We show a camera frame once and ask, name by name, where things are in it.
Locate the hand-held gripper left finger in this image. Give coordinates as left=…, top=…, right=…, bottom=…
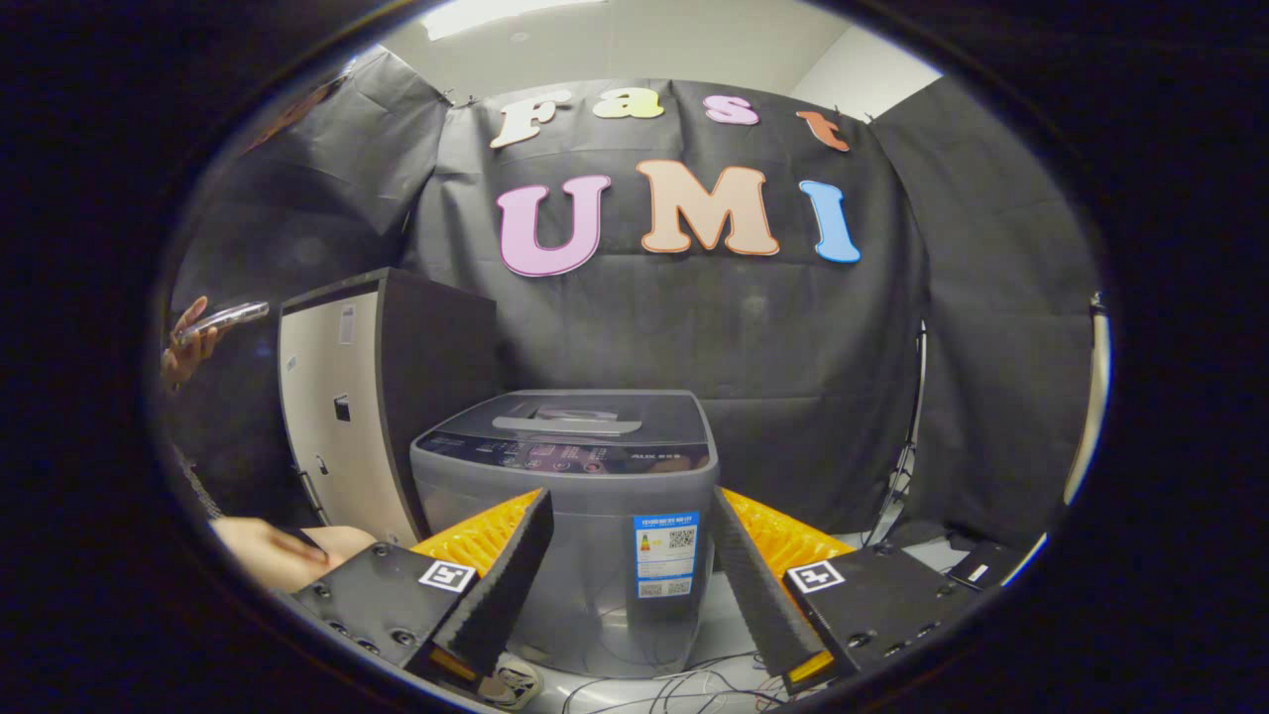
left=288, top=486, right=556, bottom=700

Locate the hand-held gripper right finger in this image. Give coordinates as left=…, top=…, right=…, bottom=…
left=712, top=485, right=982, bottom=695

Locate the grey washing machine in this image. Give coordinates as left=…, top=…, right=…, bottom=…
left=409, top=389, right=721, bottom=679

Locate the dark washing machine lid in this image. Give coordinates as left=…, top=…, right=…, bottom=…
left=431, top=390, right=707, bottom=453

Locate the person's shoe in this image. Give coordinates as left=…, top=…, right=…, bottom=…
left=476, top=654, right=544, bottom=711

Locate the black box with white label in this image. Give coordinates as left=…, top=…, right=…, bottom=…
left=942, top=535, right=1032, bottom=593

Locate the beige and dark cabinet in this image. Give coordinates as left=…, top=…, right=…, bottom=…
left=278, top=266, right=499, bottom=546

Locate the black backdrop cloth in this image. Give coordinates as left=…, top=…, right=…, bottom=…
left=159, top=45, right=1106, bottom=551

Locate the black tripod stand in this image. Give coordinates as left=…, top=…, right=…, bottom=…
left=863, top=319, right=931, bottom=546

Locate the tangle of floor cables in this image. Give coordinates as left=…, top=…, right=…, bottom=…
left=555, top=650, right=794, bottom=714

